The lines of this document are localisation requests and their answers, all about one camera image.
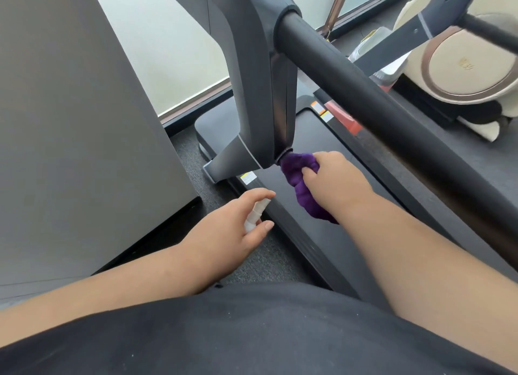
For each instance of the person's right hand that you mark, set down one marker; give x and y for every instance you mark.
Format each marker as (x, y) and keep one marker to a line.
(340, 188)

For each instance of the person's left hand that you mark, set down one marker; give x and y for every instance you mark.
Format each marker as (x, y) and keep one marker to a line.
(218, 245)

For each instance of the purple microfibre cloth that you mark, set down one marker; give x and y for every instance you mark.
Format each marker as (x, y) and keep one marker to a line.
(301, 184)

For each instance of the white spray bottle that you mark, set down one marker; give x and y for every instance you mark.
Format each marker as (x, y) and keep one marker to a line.
(253, 221)

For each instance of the black treadmill handrail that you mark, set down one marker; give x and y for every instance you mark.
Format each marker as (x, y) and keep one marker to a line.
(384, 115)
(489, 32)

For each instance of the person's left forearm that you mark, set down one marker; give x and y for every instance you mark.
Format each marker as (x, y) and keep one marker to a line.
(89, 294)

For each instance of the person's right forearm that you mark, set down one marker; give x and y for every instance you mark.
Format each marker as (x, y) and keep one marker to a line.
(425, 273)

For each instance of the grey treadmill base with uprights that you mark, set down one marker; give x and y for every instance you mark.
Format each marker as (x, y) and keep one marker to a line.
(323, 245)

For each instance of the black shirt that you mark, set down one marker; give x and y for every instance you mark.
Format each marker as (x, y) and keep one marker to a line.
(243, 334)

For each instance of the white plastic tub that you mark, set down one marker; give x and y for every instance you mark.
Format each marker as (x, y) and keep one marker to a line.
(376, 47)

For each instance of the white power strip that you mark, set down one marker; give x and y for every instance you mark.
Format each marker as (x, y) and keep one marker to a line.
(327, 35)

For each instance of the beige upholstered chair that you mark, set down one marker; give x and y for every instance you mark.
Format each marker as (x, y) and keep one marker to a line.
(465, 71)

